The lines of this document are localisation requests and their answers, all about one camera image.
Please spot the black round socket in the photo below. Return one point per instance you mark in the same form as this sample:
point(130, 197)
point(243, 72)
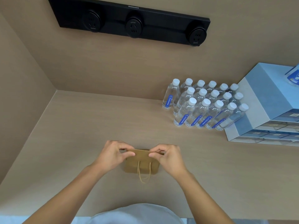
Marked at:
point(92, 21)
point(197, 36)
point(133, 27)

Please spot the person's right forearm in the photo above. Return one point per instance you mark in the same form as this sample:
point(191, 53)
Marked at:
point(200, 198)

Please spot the small brown paper bag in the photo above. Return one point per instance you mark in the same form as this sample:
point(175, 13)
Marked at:
point(142, 160)

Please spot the group of clear water bottles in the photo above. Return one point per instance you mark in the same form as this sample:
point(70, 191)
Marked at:
point(205, 107)

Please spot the water bottle with blue label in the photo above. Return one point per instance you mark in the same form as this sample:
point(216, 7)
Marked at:
point(293, 75)

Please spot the person's right hand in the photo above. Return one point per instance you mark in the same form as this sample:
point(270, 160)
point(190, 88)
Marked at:
point(172, 160)

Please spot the person's left thumb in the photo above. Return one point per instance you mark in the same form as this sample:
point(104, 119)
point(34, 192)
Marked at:
point(128, 154)

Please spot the person's left hand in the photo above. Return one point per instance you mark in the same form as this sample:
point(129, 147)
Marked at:
point(107, 157)

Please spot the person's left forearm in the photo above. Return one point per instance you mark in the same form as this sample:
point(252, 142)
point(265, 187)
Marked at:
point(70, 193)

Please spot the person's white shirt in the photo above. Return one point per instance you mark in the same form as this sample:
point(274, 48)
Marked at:
point(137, 214)

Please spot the light blue drawer cabinet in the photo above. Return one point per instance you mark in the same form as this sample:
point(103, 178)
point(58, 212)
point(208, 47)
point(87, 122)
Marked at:
point(264, 102)

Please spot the person's right thumb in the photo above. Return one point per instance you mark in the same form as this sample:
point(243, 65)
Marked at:
point(156, 155)

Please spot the black wall power track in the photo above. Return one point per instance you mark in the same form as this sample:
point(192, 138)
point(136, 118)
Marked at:
point(163, 23)

